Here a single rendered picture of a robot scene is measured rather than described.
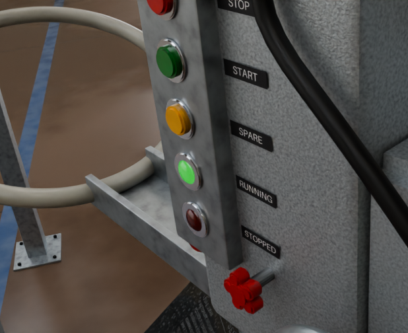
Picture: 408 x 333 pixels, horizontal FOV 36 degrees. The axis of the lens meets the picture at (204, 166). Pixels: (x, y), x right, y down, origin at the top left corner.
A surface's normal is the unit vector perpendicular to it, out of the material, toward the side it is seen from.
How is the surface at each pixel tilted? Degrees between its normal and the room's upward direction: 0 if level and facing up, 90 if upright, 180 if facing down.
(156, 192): 2
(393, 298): 90
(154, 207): 2
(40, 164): 0
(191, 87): 90
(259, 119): 90
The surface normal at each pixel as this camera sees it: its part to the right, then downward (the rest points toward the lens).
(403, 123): 0.63, 0.33
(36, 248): 0.19, 0.48
